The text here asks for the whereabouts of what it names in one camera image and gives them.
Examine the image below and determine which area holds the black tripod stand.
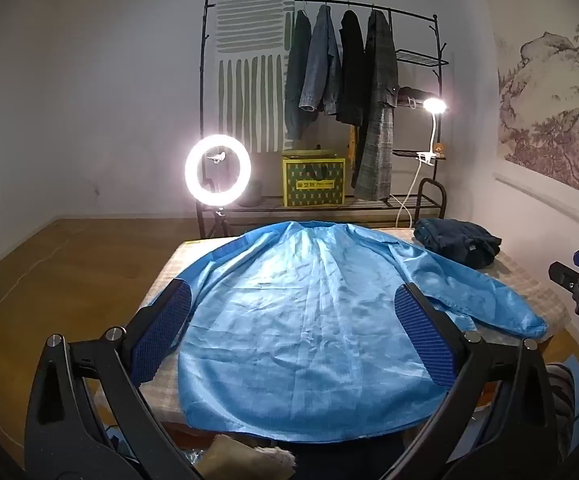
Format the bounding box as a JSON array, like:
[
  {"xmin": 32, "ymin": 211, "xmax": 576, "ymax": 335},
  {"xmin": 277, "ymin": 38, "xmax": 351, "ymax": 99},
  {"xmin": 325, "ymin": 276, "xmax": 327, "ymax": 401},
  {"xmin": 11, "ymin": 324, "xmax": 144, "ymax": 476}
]
[{"xmin": 204, "ymin": 150, "xmax": 230, "ymax": 238}]

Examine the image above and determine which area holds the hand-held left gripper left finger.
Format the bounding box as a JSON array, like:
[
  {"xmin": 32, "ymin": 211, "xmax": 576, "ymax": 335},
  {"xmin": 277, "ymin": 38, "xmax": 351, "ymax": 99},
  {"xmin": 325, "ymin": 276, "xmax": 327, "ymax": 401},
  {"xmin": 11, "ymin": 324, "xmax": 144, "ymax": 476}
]
[{"xmin": 24, "ymin": 279, "xmax": 205, "ymax": 480}]

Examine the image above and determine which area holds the white clip lamp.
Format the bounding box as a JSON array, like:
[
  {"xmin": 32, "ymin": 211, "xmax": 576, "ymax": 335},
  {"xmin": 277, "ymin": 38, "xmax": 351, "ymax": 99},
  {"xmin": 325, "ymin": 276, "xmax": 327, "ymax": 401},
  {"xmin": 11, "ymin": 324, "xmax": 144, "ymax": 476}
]
[{"xmin": 396, "ymin": 97, "xmax": 447, "ymax": 226}]

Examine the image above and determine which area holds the blue denim hanging jacket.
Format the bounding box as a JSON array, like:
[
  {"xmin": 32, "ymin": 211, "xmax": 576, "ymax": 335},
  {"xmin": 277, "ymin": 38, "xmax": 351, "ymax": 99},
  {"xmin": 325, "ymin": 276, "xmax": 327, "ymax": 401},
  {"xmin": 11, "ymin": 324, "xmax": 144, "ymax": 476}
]
[{"xmin": 299, "ymin": 4, "xmax": 343, "ymax": 116}]

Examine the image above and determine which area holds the striped grey cloth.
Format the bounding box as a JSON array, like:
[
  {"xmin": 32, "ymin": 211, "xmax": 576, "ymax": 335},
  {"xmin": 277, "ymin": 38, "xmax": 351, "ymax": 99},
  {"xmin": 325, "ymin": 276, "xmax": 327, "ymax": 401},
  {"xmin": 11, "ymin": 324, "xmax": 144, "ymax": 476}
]
[{"xmin": 544, "ymin": 362, "xmax": 577, "ymax": 461}]

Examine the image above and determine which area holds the dark teal hanging jacket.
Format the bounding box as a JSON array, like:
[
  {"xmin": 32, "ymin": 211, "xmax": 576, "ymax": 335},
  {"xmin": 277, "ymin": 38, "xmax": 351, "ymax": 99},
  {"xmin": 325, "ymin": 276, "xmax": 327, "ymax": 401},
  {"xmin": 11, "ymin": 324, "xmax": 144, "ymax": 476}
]
[{"xmin": 284, "ymin": 9, "xmax": 320, "ymax": 141}]

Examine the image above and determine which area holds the yellow patterned box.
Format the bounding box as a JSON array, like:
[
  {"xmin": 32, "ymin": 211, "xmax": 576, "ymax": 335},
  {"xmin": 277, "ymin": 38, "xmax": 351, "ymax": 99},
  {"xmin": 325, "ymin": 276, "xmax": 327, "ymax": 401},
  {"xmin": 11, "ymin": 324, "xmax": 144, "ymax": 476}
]
[{"xmin": 282, "ymin": 149, "xmax": 346, "ymax": 207}]

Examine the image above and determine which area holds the black hanging coat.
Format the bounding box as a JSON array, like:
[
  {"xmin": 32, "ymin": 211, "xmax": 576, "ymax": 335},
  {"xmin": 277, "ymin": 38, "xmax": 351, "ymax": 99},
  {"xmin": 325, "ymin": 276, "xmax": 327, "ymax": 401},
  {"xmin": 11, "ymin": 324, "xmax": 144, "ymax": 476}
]
[{"xmin": 336, "ymin": 9, "xmax": 367, "ymax": 127}]

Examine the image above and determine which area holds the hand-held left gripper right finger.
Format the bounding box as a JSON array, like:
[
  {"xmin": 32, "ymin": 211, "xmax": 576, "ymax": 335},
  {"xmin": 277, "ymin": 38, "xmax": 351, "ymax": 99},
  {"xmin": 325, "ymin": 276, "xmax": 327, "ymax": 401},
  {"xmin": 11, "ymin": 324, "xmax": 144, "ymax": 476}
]
[{"xmin": 379, "ymin": 282, "xmax": 577, "ymax": 480}]

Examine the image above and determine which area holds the dark cloth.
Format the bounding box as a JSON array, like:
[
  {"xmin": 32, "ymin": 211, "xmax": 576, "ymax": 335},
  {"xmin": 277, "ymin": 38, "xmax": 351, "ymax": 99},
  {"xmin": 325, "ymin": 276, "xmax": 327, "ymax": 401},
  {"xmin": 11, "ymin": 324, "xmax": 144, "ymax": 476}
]
[{"xmin": 398, "ymin": 86, "xmax": 440, "ymax": 108}]

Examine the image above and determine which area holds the landscape wall painting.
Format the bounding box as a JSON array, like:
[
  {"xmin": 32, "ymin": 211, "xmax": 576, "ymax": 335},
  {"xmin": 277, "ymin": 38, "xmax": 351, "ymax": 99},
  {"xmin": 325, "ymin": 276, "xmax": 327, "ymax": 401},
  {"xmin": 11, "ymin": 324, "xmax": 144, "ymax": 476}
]
[{"xmin": 494, "ymin": 22, "xmax": 579, "ymax": 191}]

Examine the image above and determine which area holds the grey plaid hanging coat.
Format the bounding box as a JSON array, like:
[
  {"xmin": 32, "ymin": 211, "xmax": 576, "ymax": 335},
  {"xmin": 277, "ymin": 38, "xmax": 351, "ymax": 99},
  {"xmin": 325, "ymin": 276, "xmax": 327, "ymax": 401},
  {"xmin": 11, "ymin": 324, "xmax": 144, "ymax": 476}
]
[{"xmin": 353, "ymin": 8, "xmax": 400, "ymax": 200}]

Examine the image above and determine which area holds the light blue striped coat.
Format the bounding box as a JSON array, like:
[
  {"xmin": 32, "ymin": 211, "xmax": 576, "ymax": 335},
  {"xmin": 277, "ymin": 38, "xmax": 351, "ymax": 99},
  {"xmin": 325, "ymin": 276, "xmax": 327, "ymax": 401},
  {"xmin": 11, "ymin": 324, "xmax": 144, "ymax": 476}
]
[{"xmin": 142, "ymin": 220, "xmax": 549, "ymax": 443}]

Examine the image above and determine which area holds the white ring light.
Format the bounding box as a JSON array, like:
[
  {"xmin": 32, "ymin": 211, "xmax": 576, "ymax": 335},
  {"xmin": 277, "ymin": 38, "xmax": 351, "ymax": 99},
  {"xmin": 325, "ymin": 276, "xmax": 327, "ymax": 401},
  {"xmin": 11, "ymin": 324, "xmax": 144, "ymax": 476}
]
[{"xmin": 184, "ymin": 133, "xmax": 253, "ymax": 207}]

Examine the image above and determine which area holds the dark blue folded garment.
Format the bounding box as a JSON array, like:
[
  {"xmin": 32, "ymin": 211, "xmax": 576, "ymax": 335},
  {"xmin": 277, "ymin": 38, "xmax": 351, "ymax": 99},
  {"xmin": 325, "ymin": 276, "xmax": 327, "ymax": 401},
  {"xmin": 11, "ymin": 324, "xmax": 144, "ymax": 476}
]
[{"xmin": 413, "ymin": 217, "xmax": 503, "ymax": 267}]

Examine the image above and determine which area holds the green striped wall hanging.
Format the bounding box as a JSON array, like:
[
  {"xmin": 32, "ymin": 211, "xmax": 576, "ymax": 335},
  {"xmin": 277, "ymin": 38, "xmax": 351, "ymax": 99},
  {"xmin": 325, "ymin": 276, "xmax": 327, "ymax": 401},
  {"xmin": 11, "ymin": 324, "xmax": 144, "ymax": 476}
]
[{"xmin": 214, "ymin": 0, "xmax": 295, "ymax": 153}]

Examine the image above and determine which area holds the black metal clothes rack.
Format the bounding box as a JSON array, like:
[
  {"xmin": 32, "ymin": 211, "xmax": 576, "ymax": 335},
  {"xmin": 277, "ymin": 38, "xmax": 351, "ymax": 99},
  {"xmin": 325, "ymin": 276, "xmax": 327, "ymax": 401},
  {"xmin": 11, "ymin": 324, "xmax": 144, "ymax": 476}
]
[{"xmin": 197, "ymin": 0, "xmax": 450, "ymax": 238}]

